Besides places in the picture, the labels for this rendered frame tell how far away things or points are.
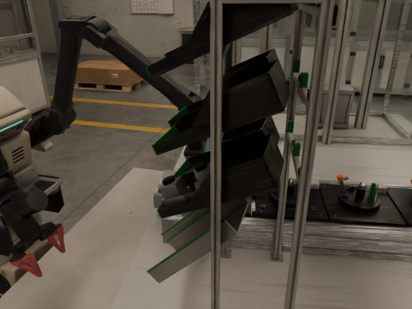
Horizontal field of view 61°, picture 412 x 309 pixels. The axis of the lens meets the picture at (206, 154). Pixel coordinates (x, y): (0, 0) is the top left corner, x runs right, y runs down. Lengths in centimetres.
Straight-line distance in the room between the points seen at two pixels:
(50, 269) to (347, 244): 96
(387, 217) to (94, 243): 100
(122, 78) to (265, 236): 562
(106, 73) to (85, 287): 577
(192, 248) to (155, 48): 936
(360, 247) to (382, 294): 16
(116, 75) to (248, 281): 579
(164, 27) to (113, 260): 891
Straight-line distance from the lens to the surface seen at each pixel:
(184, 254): 86
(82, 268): 125
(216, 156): 67
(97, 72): 683
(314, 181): 142
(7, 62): 536
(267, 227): 120
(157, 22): 995
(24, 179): 137
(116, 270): 121
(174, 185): 79
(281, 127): 231
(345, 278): 122
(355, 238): 126
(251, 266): 119
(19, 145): 136
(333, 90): 203
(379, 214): 134
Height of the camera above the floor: 166
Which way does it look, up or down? 25 degrees down
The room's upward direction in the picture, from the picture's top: 1 degrees counter-clockwise
